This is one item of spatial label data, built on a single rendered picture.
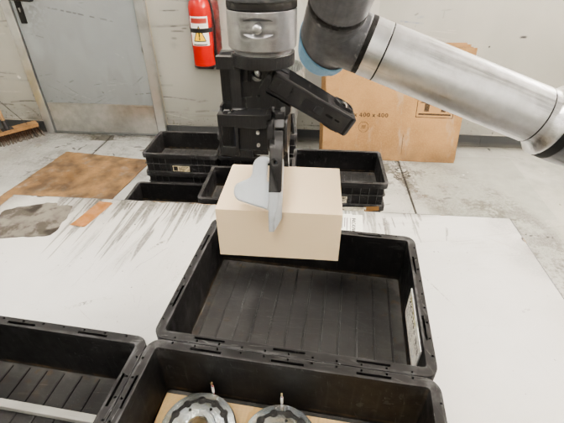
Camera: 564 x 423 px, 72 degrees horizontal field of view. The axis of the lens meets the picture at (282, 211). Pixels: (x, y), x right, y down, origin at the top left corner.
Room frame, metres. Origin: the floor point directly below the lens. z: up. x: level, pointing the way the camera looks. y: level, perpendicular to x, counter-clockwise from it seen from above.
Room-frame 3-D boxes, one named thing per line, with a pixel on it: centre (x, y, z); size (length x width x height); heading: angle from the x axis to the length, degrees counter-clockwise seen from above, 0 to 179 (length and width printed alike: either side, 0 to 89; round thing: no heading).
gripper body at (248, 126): (0.46, 0.03, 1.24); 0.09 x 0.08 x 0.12; 85
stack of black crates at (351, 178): (1.51, -0.24, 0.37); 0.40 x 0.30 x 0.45; 85
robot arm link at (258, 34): (0.46, 0.02, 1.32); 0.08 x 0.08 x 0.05
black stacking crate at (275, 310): (0.47, -0.03, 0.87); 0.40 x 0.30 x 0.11; 81
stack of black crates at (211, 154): (1.97, 0.52, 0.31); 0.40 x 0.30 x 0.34; 85
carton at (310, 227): (0.46, 0.00, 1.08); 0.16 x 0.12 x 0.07; 85
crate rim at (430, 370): (0.47, -0.03, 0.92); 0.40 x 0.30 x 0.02; 81
